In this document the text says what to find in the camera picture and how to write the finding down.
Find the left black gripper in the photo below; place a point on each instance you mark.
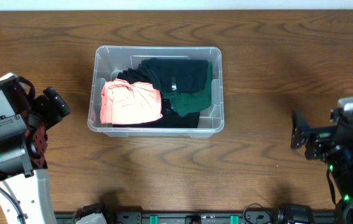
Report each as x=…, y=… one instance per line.
x=55, y=101

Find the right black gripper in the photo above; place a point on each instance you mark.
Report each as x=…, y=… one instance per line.
x=327, y=137

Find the pink garment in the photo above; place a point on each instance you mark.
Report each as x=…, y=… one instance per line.
x=124, y=103

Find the clear plastic storage container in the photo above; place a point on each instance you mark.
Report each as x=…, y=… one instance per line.
x=113, y=59

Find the dark green garment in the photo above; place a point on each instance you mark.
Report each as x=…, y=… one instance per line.
x=184, y=103

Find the large black garment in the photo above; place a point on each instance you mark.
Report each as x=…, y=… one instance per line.
x=170, y=118

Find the dark navy garment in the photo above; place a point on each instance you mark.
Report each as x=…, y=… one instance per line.
x=176, y=75

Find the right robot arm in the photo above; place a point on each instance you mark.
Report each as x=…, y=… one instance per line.
x=340, y=179

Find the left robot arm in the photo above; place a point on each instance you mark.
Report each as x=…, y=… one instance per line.
x=24, y=121

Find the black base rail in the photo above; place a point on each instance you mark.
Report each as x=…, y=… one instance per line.
x=254, y=213

